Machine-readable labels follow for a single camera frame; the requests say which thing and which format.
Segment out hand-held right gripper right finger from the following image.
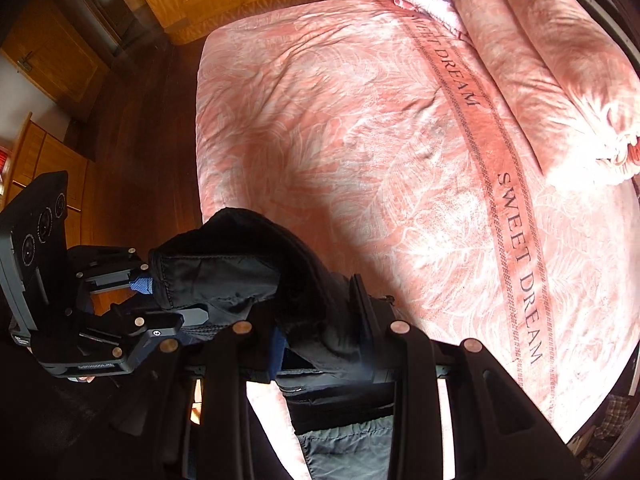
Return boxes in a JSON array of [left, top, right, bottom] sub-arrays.
[[349, 274, 584, 480]]

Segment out folded pink duvet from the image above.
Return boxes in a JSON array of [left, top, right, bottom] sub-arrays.
[[453, 0, 640, 189]]

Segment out bed with pink sheet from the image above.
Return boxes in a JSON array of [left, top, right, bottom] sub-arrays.
[[192, 0, 640, 450]]

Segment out wooden door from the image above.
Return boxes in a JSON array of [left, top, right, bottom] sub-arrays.
[[0, 0, 109, 107]]

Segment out low wooden cabinet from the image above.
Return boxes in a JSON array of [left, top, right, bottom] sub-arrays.
[[0, 110, 100, 212]]

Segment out small folded pink-white cloth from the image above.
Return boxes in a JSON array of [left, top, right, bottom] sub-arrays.
[[396, 0, 474, 37]]

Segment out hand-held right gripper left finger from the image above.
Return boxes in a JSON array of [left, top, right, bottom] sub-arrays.
[[155, 317, 296, 480]]

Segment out black quilted pants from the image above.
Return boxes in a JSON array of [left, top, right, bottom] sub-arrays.
[[149, 206, 402, 480]]

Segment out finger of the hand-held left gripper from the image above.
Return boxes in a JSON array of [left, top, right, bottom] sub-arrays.
[[75, 304, 211, 342], [70, 245, 156, 295]]

